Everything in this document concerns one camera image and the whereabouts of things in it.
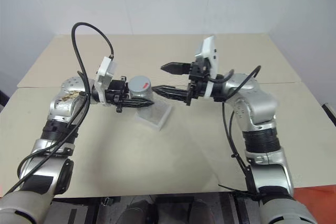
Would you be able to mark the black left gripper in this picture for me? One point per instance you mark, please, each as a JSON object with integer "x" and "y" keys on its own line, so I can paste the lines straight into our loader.
{"x": 115, "y": 90}

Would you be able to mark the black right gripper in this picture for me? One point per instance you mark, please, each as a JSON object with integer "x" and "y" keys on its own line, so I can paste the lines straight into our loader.
{"x": 197, "y": 87}

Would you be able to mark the grey round can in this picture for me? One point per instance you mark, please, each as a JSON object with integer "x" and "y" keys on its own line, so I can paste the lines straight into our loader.
{"x": 139, "y": 85}

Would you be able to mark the clear glass jar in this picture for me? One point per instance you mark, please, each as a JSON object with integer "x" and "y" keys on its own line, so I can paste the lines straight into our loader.
{"x": 147, "y": 111}

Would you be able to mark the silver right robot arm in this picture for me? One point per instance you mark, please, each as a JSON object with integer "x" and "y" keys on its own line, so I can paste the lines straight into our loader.
{"x": 262, "y": 103}

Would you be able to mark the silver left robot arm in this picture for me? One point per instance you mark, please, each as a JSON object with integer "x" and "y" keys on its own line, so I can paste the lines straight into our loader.
{"x": 65, "y": 106}

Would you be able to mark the clear plastic tray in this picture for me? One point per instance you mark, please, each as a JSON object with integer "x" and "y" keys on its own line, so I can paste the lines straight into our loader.
{"x": 164, "y": 117}

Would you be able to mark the dark rounded shape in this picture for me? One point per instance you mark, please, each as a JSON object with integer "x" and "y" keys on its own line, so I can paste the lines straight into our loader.
{"x": 140, "y": 212}

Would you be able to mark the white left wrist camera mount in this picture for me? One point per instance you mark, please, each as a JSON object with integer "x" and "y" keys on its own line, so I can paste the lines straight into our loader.
{"x": 105, "y": 70}

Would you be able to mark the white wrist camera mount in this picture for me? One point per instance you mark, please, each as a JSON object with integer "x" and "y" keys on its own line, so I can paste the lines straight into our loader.
{"x": 208, "y": 51}
{"x": 105, "y": 70}

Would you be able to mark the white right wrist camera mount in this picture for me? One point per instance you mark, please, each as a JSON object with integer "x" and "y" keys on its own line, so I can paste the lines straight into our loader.
{"x": 208, "y": 51}

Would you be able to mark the small metal bracket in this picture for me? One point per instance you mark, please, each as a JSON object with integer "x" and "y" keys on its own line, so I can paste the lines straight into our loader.
{"x": 107, "y": 201}

